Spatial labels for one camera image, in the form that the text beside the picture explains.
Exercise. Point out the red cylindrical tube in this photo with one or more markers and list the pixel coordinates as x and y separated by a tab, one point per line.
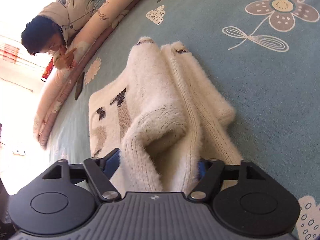
47	70

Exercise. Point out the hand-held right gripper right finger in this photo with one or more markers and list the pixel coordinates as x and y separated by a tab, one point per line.
201	171

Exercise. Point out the black smartphone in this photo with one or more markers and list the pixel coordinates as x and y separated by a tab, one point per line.
80	85

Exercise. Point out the white fuzzy knit sweater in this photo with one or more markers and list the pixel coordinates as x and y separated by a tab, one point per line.
162	105

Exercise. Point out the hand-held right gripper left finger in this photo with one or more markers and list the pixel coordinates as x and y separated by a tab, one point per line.
112	165

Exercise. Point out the blue floral bed sheet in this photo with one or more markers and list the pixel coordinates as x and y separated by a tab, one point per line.
250	80

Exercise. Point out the striped curtain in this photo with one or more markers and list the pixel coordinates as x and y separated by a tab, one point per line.
10	51

